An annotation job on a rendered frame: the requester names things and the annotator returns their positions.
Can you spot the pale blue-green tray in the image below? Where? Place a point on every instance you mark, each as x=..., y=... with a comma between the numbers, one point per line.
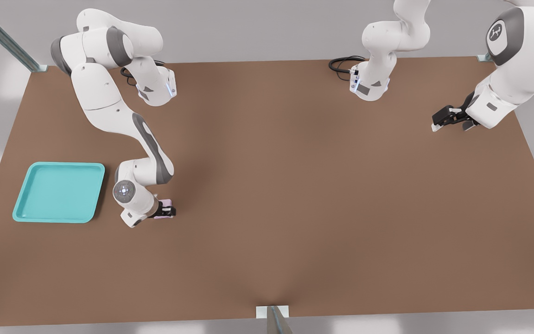
x=58, y=192

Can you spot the silver frame post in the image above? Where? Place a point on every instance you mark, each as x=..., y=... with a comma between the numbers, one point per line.
x=3, y=35
x=274, y=320
x=484, y=57

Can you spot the pale lilac phone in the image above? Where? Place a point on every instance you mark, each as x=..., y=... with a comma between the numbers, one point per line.
x=166, y=202

